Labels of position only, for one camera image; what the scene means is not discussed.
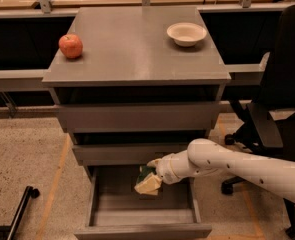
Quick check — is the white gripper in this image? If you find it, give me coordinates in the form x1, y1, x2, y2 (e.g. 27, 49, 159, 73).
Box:
134, 153, 181, 195

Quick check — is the green and yellow sponge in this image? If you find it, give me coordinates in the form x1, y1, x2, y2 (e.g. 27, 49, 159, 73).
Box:
135, 164, 158, 196

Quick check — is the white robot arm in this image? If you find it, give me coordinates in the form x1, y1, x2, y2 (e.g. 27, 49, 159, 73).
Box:
135, 138, 295, 204

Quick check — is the grey open bottom drawer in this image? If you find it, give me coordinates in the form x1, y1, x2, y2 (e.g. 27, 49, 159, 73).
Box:
75, 165, 212, 240

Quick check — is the grey middle drawer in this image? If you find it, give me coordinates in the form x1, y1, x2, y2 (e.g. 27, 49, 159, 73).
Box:
73, 143, 188, 166

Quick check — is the grey top drawer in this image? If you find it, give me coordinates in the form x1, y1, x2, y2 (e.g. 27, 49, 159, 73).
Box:
58, 102, 220, 133

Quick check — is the grey drawer cabinet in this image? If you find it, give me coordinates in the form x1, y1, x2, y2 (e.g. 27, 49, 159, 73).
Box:
41, 5, 232, 182

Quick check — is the black office chair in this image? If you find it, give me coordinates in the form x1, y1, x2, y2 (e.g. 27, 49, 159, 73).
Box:
225, 5, 295, 240

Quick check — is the white bowl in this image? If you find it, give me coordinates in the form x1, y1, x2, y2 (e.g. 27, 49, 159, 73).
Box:
167, 23, 207, 47

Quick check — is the black metal stand leg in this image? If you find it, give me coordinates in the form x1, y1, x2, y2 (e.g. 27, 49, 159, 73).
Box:
0, 186, 40, 240

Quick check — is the red apple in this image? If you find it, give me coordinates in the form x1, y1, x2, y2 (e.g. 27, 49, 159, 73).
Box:
58, 34, 83, 59

